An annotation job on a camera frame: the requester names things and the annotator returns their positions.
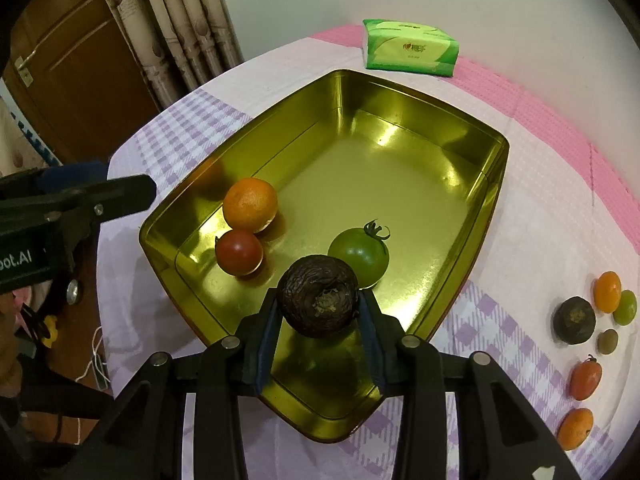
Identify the metal door handle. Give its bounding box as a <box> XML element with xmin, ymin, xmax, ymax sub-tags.
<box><xmin>14</xmin><ymin>56</ymin><xmax>35</xmax><ymax>87</ymax></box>

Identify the green tissue pack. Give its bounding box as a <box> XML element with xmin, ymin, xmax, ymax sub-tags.
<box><xmin>362</xmin><ymin>18</ymin><xmax>461</xmax><ymax>77</ymax></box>

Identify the wrinkled dark passion fruit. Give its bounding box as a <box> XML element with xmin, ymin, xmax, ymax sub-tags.
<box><xmin>276</xmin><ymin>255</ymin><xmax>360</xmax><ymax>338</ymax></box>
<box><xmin>552</xmin><ymin>296</ymin><xmax>597</xmax><ymax>345</ymax></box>

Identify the beige patterned curtain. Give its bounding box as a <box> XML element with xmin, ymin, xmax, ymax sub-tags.
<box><xmin>91</xmin><ymin>0</ymin><xmax>245</xmax><ymax>111</ymax></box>

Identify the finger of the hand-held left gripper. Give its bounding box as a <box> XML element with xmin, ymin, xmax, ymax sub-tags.
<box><xmin>0</xmin><ymin>160</ymin><xmax>109</xmax><ymax>200</ymax></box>
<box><xmin>0</xmin><ymin>174</ymin><xmax>157</xmax><ymax>251</ymax></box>

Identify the small bright green fruit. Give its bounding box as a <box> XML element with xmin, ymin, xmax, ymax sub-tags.
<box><xmin>613</xmin><ymin>290</ymin><xmax>638</xmax><ymax>325</ymax></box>

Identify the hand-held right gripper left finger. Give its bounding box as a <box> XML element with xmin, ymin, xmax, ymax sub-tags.
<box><xmin>70</xmin><ymin>287</ymin><xmax>283</xmax><ymax>480</ymax></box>

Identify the brown wooden door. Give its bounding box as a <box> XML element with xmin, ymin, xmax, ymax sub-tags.
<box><xmin>2</xmin><ymin>0</ymin><xmax>163</xmax><ymax>166</ymax></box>

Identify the white cable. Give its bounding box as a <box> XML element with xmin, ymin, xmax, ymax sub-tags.
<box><xmin>75</xmin><ymin>325</ymin><xmax>111</xmax><ymax>388</ymax></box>

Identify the oval red orange tomato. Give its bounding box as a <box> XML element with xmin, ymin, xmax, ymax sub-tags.
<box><xmin>570</xmin><ymin>355</ymin><xmax>603</xmax><ymax>401</ymax></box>

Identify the purple pink checked tablecloth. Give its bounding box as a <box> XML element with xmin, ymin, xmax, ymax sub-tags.
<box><xmin>97</xmin><ymin>24</ymin><xmax>640</xmax><ymax>480</ymax></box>

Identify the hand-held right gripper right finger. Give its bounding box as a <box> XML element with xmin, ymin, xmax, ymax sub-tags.
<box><xmin>356</xmin><ymin>287</ymin><xmax>583</xmax><ymax>480</ymax></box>

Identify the gold metal tin tray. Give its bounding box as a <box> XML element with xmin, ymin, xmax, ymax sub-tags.
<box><xmin>139</xmin><ymin>69</ymin><xmax>510</xmax><ymax>443</ymax></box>

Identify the orange mandarin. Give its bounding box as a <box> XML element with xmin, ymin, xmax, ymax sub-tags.
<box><xmin>556</xmin><ymin>407</ymin><xmax>595</xmax><ymax>452</ymax></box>
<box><xmin>222</xmin><ymin>178</ymin><xmax>279</xmax><ymax>234</ymax></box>
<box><xmin>594</xmin><ymin>271</ymin><xmax>622</xmax><ymax>314</ymax></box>

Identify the round red tomato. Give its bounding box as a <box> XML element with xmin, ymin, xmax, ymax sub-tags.
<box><xmin>215</xmin><ymin>229</ymin><xmax>264</xmax><ymax>276</ymax></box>

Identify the large green tomato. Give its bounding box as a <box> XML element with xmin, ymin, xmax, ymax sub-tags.
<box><xmin>327</xmin><ymin>220</ymin><xmax>391</xmax><ymax>288</ymax></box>

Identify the blue patterned cloth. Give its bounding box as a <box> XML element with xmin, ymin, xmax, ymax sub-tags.
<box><xmin>0</xmin><ymin>105</ymin><xmax>63</xmax><ymax>166</ymax></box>

